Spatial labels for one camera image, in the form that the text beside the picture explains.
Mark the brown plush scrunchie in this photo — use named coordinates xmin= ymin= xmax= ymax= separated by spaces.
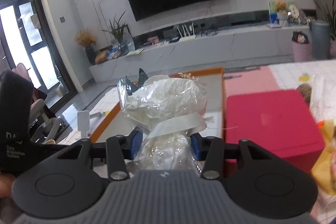
xmin=296 ymin=83 xmax=312 ymax=106

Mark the grey trash can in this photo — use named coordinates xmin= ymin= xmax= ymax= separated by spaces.
xmin=310 ymin=20 xmax=330 ymax=60

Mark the orange cardboard box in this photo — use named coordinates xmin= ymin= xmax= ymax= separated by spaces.
xmin=90 ymin=67 xmax=225 ymax=143

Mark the white wifi router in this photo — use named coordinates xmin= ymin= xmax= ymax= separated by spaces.
xmin=177 ymin=23 xmax=197 ymax=42

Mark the red Wonderlab box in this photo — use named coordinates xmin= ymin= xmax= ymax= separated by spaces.
xmin=225 ymin=89 xmax=325 ymax=173

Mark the pink paper mat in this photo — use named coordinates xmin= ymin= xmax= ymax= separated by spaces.
xmin=224 ymin=66 xmax=280 ymax=97

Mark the pink waste bin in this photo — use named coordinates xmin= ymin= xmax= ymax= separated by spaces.
xmin=291 ymin=42 xmax=311 ymax=63

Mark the tall leafy floor plant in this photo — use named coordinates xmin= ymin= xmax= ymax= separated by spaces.
xmin=312 ymin=0 xmax=336 ymax=42

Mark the white phone stand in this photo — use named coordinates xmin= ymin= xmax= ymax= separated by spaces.
xmin=77 ymin=110 xmax=90 ymax=139

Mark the checkered lemon tablecloth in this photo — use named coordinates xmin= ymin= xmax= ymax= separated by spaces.
xmin=57 ymin=60 xmax=335 ymax=144

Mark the white plastic bag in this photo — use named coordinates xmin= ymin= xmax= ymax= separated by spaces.
xmin=309 ymin=75 xmax=335 ymax=124

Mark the white marble tv console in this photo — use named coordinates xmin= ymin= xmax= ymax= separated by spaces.
xmin=90 ymin=26 xmax=310 ymax=83

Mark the green potted plant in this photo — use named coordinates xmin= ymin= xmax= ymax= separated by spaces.
xmin=102 ymin=11 xmax=127 ymax=55

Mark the vase with yellow flowers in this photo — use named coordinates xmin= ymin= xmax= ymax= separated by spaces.
xmin=75 ymin=30 xmax=96 ymax=65

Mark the yellow snack bag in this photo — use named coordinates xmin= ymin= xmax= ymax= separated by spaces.
xmin=311 ymin=119 xmax=335 ymax=196

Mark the plastic white bouquet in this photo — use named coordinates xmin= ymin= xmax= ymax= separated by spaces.
xmin=117 ymin=71 xmax=207 ymax=170

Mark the small teddy bear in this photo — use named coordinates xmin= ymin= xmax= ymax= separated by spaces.
xmin=275 ymin=0 xmax=288 ymax=15

